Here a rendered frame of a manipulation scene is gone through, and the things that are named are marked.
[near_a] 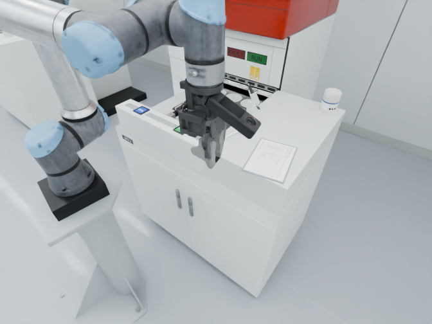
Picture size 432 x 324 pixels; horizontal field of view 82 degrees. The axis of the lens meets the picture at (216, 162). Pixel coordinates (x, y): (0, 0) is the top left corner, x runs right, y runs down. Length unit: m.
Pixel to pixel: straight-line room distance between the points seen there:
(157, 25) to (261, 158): 0.58
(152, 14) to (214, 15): 0.11
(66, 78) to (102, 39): 0.48
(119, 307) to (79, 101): 1.18
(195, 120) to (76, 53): 0.24
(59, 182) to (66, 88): 0.32
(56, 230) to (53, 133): 0.33
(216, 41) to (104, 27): 0.17
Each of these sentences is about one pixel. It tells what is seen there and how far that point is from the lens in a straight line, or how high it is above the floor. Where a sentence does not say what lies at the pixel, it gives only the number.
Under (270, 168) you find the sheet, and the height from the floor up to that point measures 0.97.
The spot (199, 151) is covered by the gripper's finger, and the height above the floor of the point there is 1.19.
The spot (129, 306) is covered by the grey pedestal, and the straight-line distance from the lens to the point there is 1.69.
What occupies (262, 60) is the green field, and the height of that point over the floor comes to 1.10.
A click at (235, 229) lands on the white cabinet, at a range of 1.15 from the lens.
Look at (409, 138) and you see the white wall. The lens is 3.03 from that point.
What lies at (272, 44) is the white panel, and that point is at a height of 1.18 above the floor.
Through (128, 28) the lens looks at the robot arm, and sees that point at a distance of 0.45.
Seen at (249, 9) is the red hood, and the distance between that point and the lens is 1.34.
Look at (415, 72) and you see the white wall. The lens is 2.79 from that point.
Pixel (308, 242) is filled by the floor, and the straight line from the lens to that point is 1.91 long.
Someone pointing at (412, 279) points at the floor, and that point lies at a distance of 2.08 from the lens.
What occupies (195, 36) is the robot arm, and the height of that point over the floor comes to 1.43.
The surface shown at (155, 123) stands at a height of 0.96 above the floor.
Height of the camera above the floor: 1.55
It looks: 41 degrees down
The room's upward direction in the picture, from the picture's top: straight up
